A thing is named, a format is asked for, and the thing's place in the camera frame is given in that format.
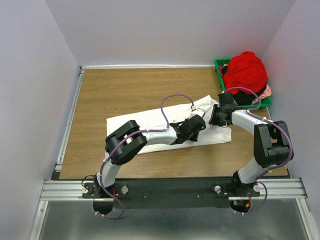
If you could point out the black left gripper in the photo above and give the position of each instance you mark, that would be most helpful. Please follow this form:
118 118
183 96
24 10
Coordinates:
195 137

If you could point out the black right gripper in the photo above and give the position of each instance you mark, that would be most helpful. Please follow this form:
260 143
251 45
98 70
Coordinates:
212 120

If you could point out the white t shirt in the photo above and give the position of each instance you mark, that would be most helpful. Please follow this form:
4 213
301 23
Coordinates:
154 119

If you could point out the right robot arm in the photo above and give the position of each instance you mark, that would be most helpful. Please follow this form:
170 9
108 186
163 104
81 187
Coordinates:
272 146

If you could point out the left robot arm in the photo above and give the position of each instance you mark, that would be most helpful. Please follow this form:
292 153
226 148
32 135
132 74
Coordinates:
126 142

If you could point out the green plastic bin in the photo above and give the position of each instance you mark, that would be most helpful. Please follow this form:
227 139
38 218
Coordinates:
219 62

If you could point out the pink t shirt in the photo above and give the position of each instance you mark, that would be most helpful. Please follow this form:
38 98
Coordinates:
266 92

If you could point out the red t shirt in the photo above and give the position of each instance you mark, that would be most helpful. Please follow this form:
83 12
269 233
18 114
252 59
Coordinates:
244 59

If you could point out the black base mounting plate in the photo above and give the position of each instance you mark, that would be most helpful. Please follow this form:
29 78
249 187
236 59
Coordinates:
170 193

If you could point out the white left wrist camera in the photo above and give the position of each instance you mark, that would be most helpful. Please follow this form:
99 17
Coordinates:
195 111

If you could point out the aluminium frame rail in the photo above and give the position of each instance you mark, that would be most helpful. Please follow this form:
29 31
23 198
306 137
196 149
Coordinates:
275 188

